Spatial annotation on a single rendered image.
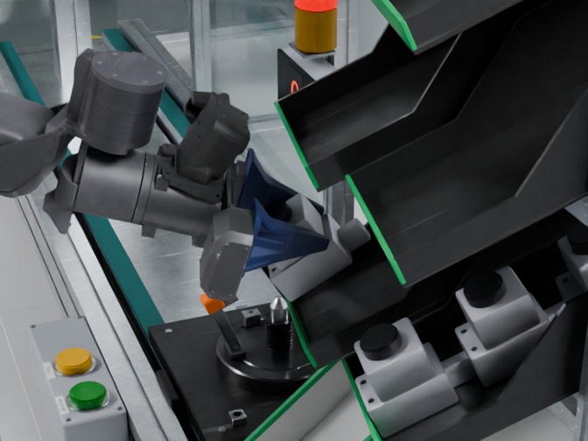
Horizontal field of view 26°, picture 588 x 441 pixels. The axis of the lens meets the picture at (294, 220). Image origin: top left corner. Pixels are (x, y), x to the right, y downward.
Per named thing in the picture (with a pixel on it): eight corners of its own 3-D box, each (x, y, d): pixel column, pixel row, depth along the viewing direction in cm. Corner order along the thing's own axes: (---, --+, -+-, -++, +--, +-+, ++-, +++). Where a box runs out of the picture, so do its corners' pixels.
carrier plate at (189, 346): (210, 460, 130) (209, 444, 129) (148, 340, 150) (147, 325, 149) (422, 410, 138) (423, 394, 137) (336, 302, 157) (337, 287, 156)
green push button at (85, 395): (74, 420, 136) (73, 404, 135) (66, 399, 139) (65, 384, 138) (111, 411, 137) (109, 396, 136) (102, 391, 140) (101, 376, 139)
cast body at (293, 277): (290, 304, 105) (239, 248, 102) (286, 274, 109) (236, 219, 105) (374, 250, 103) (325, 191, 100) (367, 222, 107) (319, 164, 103)
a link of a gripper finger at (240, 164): (214, 252, 101) (227, 211, 99) (212, 193, 108) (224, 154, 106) (236, 256, 101) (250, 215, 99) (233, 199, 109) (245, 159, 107)
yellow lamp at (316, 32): (304, 55, 146) (304, 14, 144) (288, 41, 150) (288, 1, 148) (344, 50, 147) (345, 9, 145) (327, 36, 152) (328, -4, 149)
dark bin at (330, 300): (316, 371, 103) (276, 304, 99) (285, 290, 114) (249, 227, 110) (629, 213, 101) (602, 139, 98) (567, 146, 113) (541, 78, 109)
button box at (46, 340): (67, 470, 136) (62, 423, 134) (31, 367, 154) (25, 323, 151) (130, 455, 139) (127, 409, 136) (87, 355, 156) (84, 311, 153)
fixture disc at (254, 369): (240, 407, 135) (240, 391, 134) (200, 339, 146) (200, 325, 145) (361, 380, 139) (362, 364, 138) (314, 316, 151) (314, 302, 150)
